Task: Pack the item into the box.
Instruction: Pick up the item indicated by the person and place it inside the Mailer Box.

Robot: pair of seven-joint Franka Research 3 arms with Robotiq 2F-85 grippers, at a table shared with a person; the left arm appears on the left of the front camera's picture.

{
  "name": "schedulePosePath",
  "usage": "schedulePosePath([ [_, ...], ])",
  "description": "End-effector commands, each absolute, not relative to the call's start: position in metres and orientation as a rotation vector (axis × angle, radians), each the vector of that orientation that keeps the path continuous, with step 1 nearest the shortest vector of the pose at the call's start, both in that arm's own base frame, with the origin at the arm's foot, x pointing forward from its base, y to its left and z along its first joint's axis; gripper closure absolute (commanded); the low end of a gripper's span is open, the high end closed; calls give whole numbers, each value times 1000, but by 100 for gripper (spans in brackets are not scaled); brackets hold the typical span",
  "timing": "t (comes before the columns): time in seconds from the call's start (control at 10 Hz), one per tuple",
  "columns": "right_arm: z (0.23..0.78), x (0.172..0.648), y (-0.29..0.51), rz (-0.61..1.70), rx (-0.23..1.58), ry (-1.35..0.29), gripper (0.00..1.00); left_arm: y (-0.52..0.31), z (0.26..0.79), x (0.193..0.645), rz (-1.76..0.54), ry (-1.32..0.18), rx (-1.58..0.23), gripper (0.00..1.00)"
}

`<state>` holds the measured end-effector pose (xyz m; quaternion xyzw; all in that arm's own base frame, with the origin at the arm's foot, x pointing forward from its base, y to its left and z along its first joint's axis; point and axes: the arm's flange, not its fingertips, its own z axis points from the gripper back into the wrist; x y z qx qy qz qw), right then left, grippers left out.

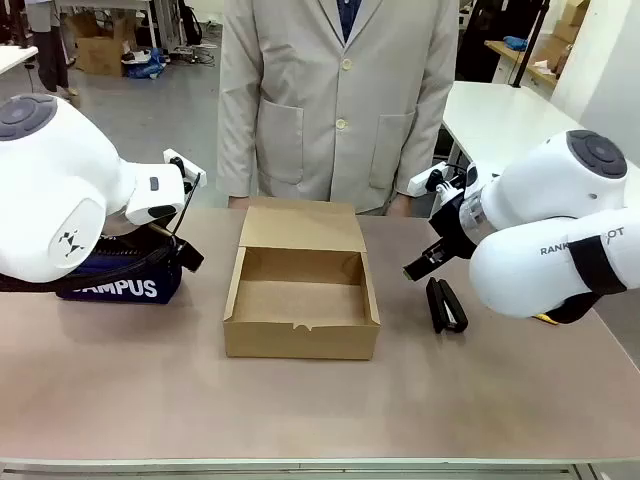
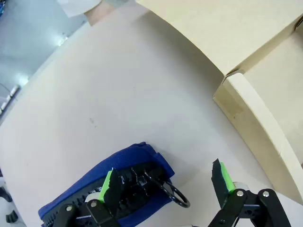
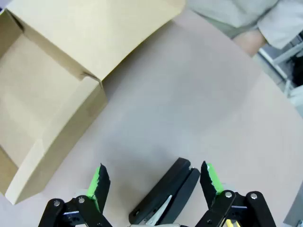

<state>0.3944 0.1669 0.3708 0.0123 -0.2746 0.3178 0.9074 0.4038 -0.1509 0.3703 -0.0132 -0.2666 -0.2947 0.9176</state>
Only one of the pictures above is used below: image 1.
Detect black tripod pole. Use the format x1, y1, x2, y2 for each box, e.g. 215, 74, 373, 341
509, 0, 551, 90

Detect white desk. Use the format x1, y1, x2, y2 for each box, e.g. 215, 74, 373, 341
0, 44, 40, 76

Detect wooden workbench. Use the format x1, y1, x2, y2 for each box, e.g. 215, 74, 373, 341
484, 38, 566, 91

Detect stacked cardboard cartons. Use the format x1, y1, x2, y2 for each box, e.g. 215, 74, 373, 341
554, 0, 591, 44

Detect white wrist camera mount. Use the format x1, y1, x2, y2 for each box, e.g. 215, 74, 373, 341
163, 148, 207, 187
407, 160, 476, 199

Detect person in dark trousers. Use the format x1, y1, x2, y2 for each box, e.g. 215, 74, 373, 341
24, 0, 81, 97

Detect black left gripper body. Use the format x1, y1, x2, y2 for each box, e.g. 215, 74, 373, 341
143, 219, 183, 262

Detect white side table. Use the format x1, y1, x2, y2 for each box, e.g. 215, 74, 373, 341
442, 80, 640, 191

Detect person in beige coat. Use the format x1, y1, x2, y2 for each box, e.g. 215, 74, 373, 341
215, 0, 460, 217

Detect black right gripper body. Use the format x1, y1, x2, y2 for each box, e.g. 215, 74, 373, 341
428, 192, 481, 261

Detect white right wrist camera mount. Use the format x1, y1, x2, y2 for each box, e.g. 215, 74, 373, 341
407, 160, 476, 199

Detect black arm strap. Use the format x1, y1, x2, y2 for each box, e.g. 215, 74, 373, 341
547, 233, 629, 326

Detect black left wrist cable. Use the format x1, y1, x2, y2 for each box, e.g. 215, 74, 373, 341
172, 172, 206, 246

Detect open cardboard carton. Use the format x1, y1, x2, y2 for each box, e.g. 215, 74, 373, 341
74, 19, 139, 77

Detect navy Campus pencil case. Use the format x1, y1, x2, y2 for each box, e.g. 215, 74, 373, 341
54, 232, 189, 304

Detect blue plastic bag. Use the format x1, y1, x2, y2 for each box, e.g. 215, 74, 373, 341
122, 48, 169, 80

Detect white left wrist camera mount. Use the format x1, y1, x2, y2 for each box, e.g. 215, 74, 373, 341
163, 148, 207, 187

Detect black stapler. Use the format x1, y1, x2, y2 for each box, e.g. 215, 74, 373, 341
424, 277, 469, 335

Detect brown cardboard box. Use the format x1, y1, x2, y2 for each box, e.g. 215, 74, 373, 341
222, 196, 382, 361

